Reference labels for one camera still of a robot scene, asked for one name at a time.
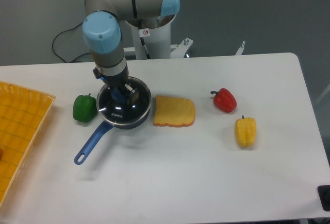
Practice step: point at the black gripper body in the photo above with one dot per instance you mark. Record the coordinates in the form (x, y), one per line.
(113, 81)

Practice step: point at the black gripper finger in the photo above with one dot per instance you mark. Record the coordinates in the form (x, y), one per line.
(116, 94)
(131, 94)

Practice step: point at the glass pot lid blue knob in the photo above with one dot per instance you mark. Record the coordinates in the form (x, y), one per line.
(104, 96)

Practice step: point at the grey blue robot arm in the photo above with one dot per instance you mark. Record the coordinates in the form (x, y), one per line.
(102, 35)

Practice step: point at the green bell pepper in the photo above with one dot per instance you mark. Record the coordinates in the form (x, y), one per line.
(84, 108)

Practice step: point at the toast bread slice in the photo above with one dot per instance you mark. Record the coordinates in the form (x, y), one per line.
(174, 112)

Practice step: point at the red bell pepper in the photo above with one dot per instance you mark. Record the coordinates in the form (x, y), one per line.
(224, 100)

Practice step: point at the yellow woven basket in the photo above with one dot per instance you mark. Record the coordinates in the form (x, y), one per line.
(23, 112)

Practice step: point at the yellow bell pepper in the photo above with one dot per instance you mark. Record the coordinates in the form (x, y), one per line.
(245, 131)

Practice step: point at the black table corner device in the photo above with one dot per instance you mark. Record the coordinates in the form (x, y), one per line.
(324, 195)

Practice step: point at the blue saucepan with handle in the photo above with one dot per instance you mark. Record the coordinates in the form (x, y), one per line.
(117, 117)

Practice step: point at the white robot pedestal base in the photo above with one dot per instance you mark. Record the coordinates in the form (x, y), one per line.
(152, 40)

